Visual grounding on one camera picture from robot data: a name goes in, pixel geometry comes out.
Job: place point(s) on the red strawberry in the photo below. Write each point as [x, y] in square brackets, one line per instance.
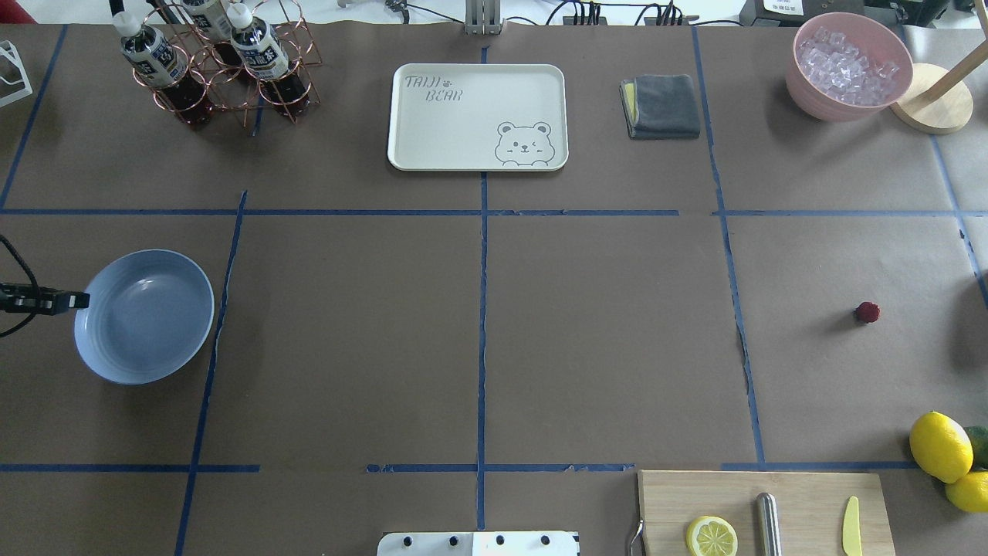
[867, 312]

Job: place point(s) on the tea bottle left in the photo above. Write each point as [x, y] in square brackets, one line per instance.
[256, 43]

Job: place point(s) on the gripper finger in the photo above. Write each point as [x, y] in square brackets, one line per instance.
[24, 298]

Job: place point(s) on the white wire rack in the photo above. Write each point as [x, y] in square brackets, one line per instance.
[15, 84]

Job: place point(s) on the pink bowl of ice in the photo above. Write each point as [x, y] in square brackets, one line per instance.
[844, 67]

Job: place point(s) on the yellow lemon rear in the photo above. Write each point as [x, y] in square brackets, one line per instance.
[969, 493]

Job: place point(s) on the yellow plastic knife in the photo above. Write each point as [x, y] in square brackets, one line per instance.
[851, 527]

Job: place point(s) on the copper wire bottle rack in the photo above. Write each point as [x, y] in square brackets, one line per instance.
[233, 90]

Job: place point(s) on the wooden stand round base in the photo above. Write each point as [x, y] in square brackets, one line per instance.
[937, 101]

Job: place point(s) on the tea bottle right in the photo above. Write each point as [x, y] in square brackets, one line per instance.
[163, 68]

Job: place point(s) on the grey yellow cloth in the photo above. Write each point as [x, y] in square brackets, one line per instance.
[660, 107]

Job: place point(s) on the lemon half slice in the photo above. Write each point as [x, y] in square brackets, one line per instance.
[711, 535]

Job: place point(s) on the blue plate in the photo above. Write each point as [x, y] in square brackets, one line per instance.
[148, 316]

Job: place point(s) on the yellow lemon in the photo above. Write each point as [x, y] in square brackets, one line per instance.
[969, 493]
[941, 447]

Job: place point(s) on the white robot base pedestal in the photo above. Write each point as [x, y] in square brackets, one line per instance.
[480, 543]

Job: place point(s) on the tea bottle front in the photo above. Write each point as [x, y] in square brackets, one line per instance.
[210, 19]

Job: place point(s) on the cream bear tray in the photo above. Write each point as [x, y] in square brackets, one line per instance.
[478, 117]

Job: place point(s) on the yellow lemon front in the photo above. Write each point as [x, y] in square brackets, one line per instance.
[941, 447]

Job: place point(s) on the tea bottle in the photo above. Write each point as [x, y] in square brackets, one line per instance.
[210, 19]
[163, 68]
[256, 43]

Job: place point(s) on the green avocado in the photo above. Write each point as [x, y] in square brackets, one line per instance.
[977, 436]

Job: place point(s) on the aluminium frame post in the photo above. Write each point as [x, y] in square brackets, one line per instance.
[483, 17]

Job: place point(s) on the steel muddler black cap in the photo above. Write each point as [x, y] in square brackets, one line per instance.
[767, 510]

